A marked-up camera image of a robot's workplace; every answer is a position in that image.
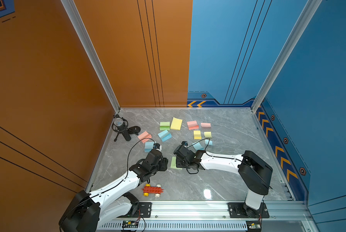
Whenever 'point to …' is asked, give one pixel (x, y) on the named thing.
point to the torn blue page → (210, 142)
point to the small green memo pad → (165, 125)
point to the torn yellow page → (208, 134)
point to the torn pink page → (205, 124)
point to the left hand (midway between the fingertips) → (165, 158)
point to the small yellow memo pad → (197, 135)
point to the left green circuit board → (130, 224)
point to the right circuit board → (253, 225)
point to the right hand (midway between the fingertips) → (177, 162)
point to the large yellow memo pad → (176, 123)
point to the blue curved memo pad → (197, 146)
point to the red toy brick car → (148, 189)
